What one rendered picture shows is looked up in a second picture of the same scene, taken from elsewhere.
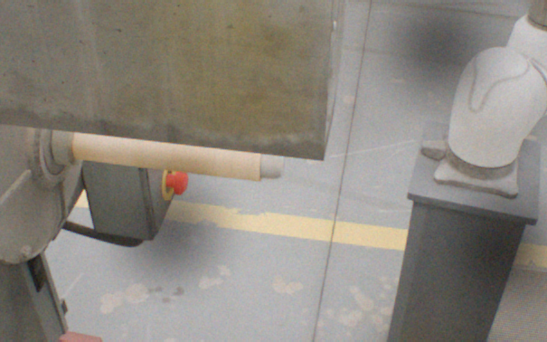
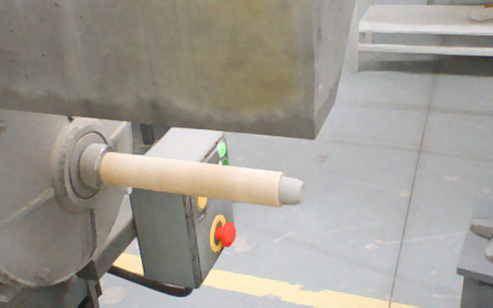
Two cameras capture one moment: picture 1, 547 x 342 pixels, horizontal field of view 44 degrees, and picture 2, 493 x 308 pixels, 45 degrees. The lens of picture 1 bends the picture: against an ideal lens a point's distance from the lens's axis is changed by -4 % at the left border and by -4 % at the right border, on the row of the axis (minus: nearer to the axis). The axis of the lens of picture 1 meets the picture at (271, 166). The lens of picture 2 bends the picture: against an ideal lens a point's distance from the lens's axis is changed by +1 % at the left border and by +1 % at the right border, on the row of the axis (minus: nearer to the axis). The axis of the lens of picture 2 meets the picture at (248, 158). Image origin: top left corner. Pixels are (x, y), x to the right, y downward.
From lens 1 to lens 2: 14 cm
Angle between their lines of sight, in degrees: 14
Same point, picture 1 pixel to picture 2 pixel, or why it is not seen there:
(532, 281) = not seen: outside the picture
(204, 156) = (224, 179)
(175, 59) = (152, 20)
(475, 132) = not seen: outside the picture
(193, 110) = (175, 83)
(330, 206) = (386, 287)
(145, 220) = (191, 268)
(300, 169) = (359, 252)
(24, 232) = (44, 252)
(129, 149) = (153, 173)
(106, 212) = (155, 258)
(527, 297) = not seen: outside the picture
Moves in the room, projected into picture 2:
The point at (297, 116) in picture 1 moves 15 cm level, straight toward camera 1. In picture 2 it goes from (282, 84) to (209, 270)
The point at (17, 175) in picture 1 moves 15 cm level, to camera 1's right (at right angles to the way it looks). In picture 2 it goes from (38, 192) to (198, 195)
